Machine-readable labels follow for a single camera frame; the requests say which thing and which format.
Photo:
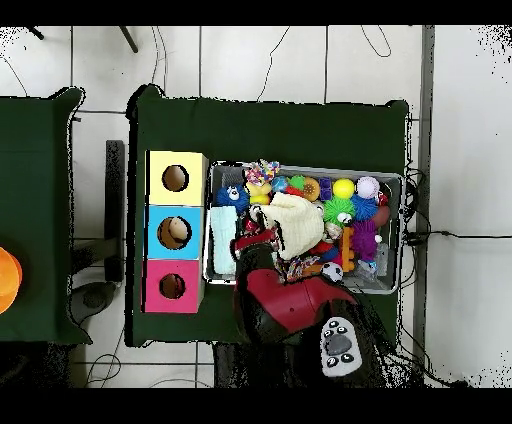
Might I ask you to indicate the light blue muslin cloth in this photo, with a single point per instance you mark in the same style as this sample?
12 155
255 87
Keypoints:
223 240

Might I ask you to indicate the cream muslin cloth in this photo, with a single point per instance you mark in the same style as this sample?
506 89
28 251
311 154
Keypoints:
300 224

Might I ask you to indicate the orange plastic bowl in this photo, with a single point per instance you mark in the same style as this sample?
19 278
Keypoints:
8 280

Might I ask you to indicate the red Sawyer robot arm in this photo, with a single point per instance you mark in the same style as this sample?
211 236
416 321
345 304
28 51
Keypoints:
296 304

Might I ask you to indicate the shallow clear mesh bin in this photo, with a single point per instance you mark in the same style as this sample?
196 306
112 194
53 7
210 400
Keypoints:
224 172

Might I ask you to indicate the wooden three-hole box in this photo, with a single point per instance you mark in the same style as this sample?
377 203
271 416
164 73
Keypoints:
176 200

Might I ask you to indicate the blue spiky ball with eyes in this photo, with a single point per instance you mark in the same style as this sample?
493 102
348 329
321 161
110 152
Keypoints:
231 198

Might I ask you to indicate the burger toy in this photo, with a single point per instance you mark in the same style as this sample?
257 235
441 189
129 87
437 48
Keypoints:
310 190

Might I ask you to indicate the small soccer ball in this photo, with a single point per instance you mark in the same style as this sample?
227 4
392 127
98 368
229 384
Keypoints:
332 271

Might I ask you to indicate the green spiky ball with eyes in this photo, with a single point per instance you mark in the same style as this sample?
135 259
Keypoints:
336 208

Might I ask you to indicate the yellow smooth ball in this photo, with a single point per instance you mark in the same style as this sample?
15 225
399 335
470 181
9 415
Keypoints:
344 188

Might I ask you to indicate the dark green table cloth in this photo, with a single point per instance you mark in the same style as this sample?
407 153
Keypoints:
260 132

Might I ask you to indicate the purple spiky ball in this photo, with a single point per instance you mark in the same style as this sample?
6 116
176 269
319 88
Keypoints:
364 240

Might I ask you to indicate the white baseball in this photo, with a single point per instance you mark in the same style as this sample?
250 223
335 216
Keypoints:
368 187

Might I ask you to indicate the black stand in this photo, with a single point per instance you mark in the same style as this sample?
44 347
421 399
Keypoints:
115 200

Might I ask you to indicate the green covered side table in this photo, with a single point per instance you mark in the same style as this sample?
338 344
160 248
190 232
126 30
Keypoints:
40 160

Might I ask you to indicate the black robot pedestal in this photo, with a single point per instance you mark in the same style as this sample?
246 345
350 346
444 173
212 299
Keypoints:
226 368

